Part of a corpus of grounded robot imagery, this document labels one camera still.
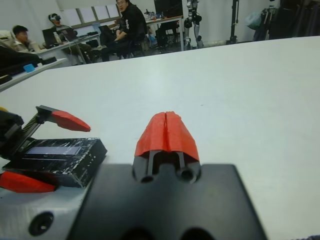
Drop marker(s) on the person in black jacket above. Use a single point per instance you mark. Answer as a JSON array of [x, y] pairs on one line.
[[132, 22]]

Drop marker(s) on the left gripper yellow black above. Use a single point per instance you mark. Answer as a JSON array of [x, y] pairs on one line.
[[11, 135]]

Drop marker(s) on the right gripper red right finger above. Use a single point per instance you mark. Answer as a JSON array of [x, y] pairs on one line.
[[182, 137]]

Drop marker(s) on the flat black case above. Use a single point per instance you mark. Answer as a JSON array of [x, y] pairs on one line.
[[48, 61]]

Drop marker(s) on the white desk with laptops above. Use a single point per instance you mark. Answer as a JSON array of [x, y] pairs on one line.
[[75, 41]]

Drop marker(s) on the black tripod stand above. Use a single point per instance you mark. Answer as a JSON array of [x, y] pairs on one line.
[[233, 22]]

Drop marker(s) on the black camera box lid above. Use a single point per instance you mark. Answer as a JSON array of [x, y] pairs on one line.
[[62, 160]]

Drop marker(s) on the white desk with monitor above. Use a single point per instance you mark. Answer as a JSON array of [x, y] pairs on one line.
[[165, 19]]

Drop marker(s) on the person in light jacket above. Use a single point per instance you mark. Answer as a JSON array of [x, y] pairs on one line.
[[21, 41]]

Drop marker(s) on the white desk with bag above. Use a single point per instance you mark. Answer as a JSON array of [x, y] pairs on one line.
[[22, 78]]

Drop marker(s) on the pale blue bag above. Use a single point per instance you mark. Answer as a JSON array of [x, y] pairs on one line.
[[252, 20]]

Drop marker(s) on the black laptop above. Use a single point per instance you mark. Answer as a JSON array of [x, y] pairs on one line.
[[50, 37]]

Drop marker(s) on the black monitor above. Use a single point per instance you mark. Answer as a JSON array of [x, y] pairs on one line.
[[167, 7]]

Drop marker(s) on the white wall window panels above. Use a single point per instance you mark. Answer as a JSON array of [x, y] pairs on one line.
[[85, 15]]

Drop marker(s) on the small black box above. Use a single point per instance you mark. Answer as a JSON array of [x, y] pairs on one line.
[[5, 79]]

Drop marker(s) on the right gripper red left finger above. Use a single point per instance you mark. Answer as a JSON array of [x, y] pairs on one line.
[[152, 135]]

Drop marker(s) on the small blue block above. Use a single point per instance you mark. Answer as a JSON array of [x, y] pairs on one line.
[[29, 68]]

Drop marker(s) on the dark equipment rack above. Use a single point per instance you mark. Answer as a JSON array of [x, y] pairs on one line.
[[295, 20]]

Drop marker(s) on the person wearing VR headset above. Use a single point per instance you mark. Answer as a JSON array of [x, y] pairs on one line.
[[58, 25]]

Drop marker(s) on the silver humanoid robot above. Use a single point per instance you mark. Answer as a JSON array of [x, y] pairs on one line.
[[197, 27]]

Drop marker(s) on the black bag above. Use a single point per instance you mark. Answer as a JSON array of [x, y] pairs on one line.
[[15, 60]]

